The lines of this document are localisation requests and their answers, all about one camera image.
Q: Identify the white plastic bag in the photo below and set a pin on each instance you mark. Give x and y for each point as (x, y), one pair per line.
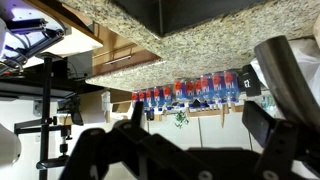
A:
(308, 60)

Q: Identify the small green plant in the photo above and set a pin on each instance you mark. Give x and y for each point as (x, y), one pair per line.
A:
(181, 118)

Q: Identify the black stand pole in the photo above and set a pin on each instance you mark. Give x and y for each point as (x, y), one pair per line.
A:
(45, 100)

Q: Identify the brown wood base cabinet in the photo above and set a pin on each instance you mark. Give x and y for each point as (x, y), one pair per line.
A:
(113, 45)

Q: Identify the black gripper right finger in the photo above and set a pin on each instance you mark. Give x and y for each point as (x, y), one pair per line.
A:
(280, 146)

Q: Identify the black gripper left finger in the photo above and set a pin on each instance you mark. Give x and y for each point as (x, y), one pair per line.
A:
(100, 150)

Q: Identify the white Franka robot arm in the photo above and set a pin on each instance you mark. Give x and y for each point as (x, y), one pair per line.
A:
(8, 146)

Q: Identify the blue red label drink bottle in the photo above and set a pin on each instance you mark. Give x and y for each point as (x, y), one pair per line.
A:
(197, 87)
(230, 85)
(167, 93)
(218, 86)
(141, 97)
(134, 98)
(149, 96)
(179, 90)
(189, 88)
(206, 87)
(158, 95)

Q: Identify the black jar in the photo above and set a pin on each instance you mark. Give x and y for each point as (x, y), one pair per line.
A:
(250, 80)

